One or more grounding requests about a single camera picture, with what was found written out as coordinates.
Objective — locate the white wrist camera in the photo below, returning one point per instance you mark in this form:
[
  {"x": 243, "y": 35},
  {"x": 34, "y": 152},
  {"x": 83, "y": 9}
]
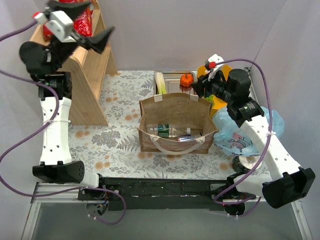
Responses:
[
  {"x": 58, "y": 23},
  {"x": 213, "y": 64}
]

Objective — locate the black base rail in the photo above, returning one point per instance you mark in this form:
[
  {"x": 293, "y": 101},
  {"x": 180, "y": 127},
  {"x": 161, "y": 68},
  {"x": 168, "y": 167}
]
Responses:
[{"x": 160, "y": 194}]

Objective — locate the small silver bottle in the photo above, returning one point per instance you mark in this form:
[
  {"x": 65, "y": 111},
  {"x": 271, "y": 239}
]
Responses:
[{"x": 187, "y": 138}]

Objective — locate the green label bottle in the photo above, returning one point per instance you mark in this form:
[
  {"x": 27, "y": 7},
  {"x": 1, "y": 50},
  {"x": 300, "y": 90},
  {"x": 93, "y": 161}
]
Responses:
[{"x": 167, "y": 131}]

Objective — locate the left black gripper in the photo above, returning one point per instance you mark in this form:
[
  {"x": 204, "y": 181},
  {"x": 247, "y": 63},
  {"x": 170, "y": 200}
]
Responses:
[{"x": 78, "y": 38}]

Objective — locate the brown paper tote bag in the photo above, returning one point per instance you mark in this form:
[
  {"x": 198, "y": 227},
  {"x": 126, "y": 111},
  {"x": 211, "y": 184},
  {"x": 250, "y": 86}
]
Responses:
[{"x": 181, "y": 110}]

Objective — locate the yellow plastic basket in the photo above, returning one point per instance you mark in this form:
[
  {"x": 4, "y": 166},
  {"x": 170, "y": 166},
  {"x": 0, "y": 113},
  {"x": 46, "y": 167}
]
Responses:
[{"x": 218, "y": 104}]

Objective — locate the red cookie snack packet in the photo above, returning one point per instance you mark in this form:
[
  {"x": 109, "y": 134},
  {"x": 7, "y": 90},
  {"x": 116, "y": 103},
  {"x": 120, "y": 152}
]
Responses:
[{"x": 83, "y": 23}]

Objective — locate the grey tape roll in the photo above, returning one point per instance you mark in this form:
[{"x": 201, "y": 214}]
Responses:
[{"x": 243, "y": 164}]

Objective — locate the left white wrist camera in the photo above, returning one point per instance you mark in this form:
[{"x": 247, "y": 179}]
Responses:
[{"x": 58, "y": 23}]

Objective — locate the floral table mat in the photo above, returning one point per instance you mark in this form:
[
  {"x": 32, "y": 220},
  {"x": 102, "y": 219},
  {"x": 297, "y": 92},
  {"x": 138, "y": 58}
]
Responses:
[{"x": 114, "y": 150}]

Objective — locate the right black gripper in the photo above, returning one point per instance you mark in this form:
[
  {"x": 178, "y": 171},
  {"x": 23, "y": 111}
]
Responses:
[{"x": 204, "y": 81}]

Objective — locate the green vegetables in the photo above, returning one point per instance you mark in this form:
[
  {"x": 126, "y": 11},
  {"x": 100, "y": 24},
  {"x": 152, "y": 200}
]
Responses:
[{"x": 210, "y": 99}]

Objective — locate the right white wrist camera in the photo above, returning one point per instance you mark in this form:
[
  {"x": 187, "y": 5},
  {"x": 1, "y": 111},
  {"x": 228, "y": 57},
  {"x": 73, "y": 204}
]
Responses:
[{"x": 213, "y": 64}]

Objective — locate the small orange pumpkin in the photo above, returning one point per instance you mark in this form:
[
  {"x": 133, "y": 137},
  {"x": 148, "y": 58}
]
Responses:
[{"x": 186, "y": 80}]

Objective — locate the metal tray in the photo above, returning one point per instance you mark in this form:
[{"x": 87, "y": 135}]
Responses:
[{"x": 172, "y": 81}]

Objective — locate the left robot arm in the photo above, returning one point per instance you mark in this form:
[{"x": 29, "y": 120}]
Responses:
[{"x": 56, "y": 165}]

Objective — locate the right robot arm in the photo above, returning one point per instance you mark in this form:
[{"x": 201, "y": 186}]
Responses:
[{"x": 289, "y": 180}]

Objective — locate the blue cartoon plastic bag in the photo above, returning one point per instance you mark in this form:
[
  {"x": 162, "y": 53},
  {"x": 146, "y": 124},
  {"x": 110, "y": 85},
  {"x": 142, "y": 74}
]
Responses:
[{"x": 232, "y": 140}]

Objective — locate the white green leek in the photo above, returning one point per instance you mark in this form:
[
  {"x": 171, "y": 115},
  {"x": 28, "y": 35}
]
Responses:
[{"x": 160, "y": 83}]

